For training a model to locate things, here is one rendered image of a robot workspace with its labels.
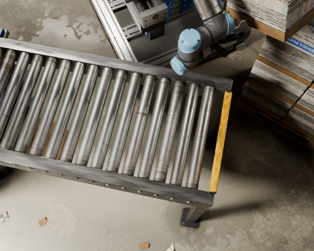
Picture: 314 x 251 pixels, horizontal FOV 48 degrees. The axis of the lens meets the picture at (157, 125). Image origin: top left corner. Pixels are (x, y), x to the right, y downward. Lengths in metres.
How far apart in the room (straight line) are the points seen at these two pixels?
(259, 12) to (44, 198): 1.62
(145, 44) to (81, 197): 1.04
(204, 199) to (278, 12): 0.73
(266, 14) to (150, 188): 0.77
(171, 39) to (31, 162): 1.27
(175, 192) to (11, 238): 1.25
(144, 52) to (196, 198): 1.19
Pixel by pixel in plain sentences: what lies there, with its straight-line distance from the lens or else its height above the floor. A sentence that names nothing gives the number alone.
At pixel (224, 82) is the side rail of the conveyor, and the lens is 1.56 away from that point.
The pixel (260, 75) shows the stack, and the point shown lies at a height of 0.49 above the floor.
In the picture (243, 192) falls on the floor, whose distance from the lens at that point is 2.25.
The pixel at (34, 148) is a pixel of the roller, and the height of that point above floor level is 0.80.
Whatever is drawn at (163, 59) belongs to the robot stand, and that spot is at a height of 0.23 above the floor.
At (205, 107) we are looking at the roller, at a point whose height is 0.80.
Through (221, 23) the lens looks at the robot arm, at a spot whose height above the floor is 1.13.
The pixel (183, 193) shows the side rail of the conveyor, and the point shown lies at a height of 0.80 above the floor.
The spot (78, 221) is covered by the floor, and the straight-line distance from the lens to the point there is 2.24.
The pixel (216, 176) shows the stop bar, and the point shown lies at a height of 0.82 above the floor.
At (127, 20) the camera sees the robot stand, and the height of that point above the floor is 0.21.
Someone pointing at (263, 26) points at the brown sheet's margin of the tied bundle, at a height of 1.06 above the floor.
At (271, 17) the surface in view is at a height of 1.12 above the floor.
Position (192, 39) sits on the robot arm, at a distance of 1.23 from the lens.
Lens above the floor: 2.17
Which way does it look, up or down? 70 degrees down
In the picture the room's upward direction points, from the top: 3 degrees counter-clockwise
